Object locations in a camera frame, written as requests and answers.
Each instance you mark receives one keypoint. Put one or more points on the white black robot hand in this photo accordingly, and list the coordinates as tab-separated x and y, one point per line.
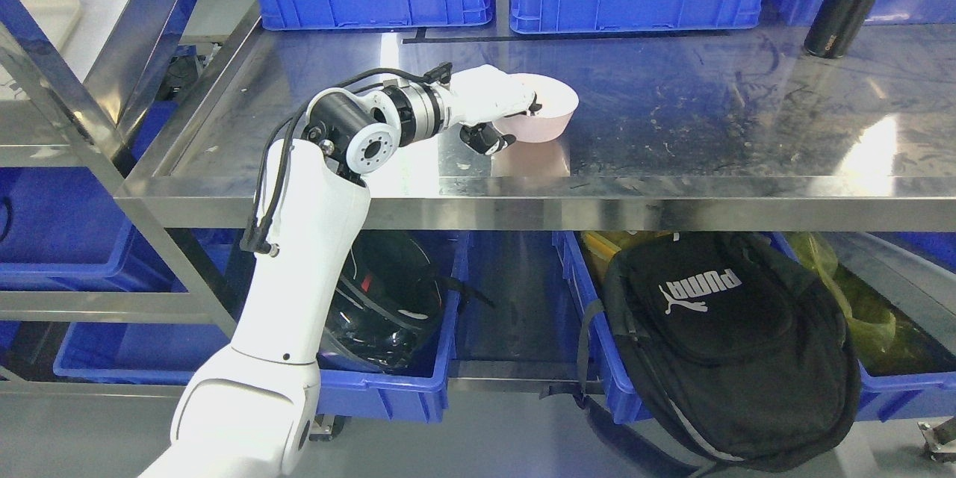
476	97

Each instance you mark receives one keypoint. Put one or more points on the pink plastic bowl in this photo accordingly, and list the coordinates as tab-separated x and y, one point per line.
558	102

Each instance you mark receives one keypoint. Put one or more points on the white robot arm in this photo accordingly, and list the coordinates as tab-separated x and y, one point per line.
248	411

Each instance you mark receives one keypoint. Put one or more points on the steel shelf rack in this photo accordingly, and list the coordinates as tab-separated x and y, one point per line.
87	107

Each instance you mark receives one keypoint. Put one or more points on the blue bin left shelf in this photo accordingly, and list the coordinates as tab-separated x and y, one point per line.
63	232

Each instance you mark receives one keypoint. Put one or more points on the black helmet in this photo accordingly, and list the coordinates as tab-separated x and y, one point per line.
389	302

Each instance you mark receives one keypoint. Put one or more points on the blue bin with helmet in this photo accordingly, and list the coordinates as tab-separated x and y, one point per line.
418	394

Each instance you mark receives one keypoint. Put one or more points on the black puma backpack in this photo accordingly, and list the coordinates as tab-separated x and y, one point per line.
739	352

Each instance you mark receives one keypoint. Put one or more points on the steel work table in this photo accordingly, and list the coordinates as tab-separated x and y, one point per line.
735	130

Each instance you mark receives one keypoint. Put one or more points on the cream plastic tray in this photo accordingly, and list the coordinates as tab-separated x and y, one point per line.
57	19

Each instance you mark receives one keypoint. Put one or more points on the yellow plastic bag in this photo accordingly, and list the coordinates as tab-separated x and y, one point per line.
873	325

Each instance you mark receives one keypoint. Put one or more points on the blue bin with backpack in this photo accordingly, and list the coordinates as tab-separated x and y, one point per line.
913	379

